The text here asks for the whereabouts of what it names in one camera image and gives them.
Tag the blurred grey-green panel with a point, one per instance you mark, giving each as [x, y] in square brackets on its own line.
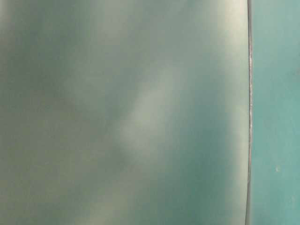
[123, 112]

